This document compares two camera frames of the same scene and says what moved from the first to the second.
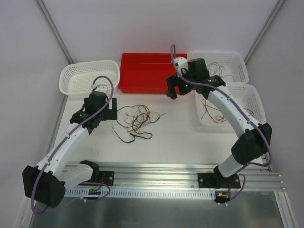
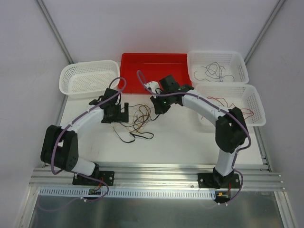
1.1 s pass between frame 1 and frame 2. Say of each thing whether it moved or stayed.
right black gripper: moved
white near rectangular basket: stayed
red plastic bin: stayed
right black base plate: stayed
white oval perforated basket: stayed
